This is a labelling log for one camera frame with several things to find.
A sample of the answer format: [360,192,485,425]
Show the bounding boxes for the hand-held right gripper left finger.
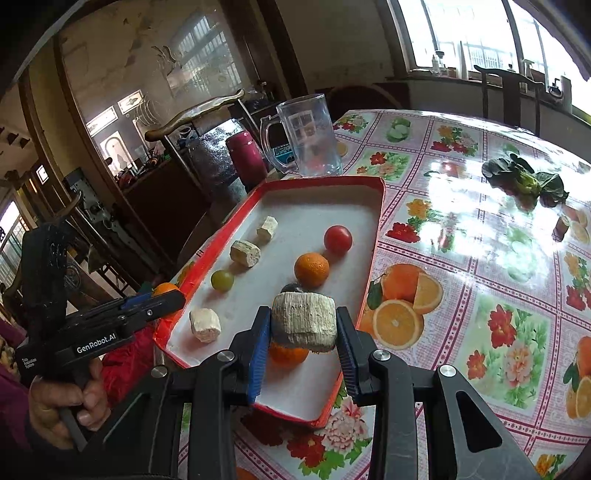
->
[83,305,272,480]

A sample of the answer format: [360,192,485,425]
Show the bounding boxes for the leafy green vegetable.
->
[481,154,570,210]

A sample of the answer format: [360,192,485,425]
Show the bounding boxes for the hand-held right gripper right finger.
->
[336,307,541,480]

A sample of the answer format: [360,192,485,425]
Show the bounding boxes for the red rimmed white tray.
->
[152,175,386,429]

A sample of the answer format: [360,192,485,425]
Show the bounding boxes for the kettle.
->
[547,76,573,112]

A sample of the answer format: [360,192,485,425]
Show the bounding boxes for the window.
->
[388,0,591,116]

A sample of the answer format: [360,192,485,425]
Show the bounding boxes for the blue box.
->
[270,145,296,169]

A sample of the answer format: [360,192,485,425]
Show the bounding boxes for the person's left hand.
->
[28,357,112,437]

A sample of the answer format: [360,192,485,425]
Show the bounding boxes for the person's left forearm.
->
[0,360,47,455]

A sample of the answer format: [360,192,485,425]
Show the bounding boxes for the dark wooden chair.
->
[475,65,546,137]

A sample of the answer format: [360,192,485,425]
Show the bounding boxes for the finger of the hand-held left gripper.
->
[121,292,155,311]
[122,292,186,329]

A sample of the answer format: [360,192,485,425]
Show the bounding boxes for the wooden topped metal chair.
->
[145,90,259,208]

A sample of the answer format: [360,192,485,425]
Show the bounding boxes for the red knitted garment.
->
[102,323,162,407]

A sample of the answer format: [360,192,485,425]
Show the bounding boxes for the pale beige sugarcane chunk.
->
[189,308,221,343]

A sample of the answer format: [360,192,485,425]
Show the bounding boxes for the red thermos bottle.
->
[225,130,269,192]

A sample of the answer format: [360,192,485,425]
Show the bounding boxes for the clear glass mug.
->
[259,93,345,178]

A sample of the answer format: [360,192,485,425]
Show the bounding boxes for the red tomato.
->
[323,224,354,256]

